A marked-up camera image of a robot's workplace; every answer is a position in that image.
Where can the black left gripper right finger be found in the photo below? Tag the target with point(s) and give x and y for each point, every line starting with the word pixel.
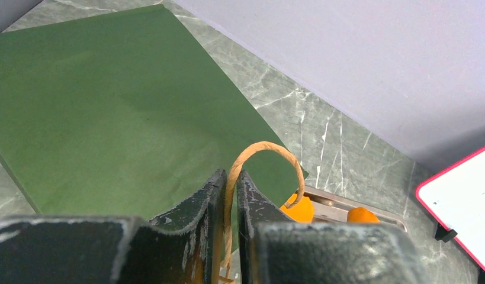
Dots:
pixel 275 249

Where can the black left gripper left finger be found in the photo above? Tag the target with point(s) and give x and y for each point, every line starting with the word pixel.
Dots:
pixel 180 245

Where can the orange fake bread loaf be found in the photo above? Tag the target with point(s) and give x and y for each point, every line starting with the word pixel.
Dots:
pixel 302 212

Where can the silver metal tray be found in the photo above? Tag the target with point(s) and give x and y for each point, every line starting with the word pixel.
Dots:
pixel 329 207

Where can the orange fake croissant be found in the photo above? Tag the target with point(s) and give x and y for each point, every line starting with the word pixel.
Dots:
pixel 361 215

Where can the green brown paper bag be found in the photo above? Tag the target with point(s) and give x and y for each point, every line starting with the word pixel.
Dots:
pixel 123 114

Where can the red framed whiteboard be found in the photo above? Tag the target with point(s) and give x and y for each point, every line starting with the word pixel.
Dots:
pixel 455 198

